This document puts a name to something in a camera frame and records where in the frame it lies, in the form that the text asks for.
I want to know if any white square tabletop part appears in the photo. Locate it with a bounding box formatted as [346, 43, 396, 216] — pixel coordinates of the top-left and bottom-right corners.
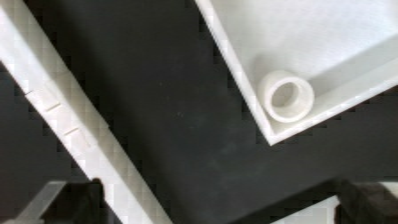
[194, 0, 398, 144]

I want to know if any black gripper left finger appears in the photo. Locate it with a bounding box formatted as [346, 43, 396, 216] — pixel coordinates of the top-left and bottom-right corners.
[11, 178, 124, 224]

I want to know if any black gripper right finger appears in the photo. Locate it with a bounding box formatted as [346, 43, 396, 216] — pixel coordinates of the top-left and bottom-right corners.
[334, 181, 398, 224]

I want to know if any white U-shaped obstacle fence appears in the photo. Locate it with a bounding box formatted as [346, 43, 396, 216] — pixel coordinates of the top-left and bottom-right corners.
[0, 0, 176, 224]

